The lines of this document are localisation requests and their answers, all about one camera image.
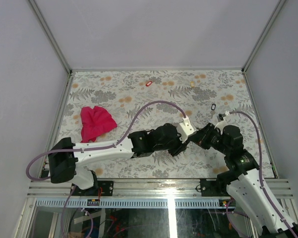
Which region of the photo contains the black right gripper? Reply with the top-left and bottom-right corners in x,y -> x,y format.
189,122 -> 231,155

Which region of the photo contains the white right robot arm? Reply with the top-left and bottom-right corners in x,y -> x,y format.
189,123 -> 298,238

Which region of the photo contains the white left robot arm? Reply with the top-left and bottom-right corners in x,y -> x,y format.
48,122 -> 194,196

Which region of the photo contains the black tag with key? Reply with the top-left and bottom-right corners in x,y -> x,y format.
210,104 -> 216,118

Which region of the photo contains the crumpled pink cloth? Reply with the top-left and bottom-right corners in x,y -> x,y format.
80,106 -> 118,143

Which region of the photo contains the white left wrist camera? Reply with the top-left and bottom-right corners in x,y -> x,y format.
176,117 -> 197,143

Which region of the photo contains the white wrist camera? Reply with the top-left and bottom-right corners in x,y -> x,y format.
215,111 -> 231,132
176,117 -> 197,143

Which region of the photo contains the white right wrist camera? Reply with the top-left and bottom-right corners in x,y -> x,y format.
215,111 -> 231,132

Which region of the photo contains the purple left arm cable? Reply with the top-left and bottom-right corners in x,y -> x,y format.
26,100 -> 186,180

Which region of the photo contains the aluminium front rail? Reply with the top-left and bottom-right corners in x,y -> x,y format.
27,178 -> 295,208

